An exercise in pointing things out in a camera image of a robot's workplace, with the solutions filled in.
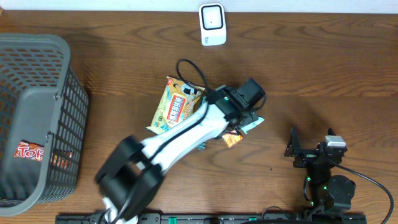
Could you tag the orange tissue pack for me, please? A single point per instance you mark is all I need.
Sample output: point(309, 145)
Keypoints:
point(231, 138)

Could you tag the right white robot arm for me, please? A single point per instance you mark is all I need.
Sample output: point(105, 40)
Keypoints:
point(326, 192)

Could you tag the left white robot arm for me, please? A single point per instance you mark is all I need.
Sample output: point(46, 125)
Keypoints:
point(133, 173)

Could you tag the light blue wet wipes pack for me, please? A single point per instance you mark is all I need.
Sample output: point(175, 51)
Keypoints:
point(252, 125)

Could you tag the red Top chocolate bar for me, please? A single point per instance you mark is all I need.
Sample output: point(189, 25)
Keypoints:
point(33, 151)

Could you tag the teal Listerine mouthwash bottle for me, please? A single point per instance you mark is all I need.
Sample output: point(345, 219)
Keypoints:
point(202, 146)

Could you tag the grey plastic shopping basket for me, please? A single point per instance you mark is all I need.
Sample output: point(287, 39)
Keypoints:
point(43, 102)

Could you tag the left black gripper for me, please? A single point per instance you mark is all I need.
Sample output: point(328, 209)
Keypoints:
point(254, 109)

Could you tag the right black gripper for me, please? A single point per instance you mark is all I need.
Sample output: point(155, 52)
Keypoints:
point(293, 149)

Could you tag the yellow snack bag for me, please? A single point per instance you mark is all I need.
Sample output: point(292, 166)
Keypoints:
point(176, 105)

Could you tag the white barcode scanner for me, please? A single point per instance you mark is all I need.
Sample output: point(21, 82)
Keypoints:
point(212, 24)

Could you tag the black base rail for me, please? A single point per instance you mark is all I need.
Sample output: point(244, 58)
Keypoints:
point(156, 218)

